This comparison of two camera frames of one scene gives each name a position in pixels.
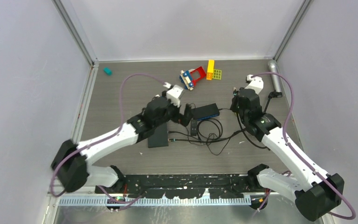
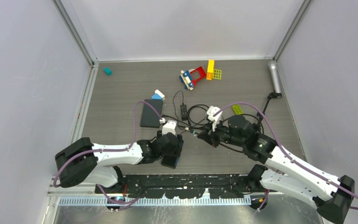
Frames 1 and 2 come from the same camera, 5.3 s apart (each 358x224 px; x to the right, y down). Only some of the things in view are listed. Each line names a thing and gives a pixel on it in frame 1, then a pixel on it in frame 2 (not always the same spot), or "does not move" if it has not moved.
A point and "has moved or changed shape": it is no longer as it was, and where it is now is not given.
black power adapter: x=193 y=127 has moved or changed shape
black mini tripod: x=273 y=94 does not move
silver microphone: x=273 y=67 does not move
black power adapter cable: x=208 y=139 has moved or changed shape
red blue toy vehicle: x=189 y=78 does not move
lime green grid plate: x=216 y=74 does not move
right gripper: x=233 y=107 → x=209 y=136
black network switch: x=205 y=112 → x=170 y=161
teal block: x=107 y=71 does not move
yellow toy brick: x=210 y=69 does not move
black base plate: x=181 y=186 does not move
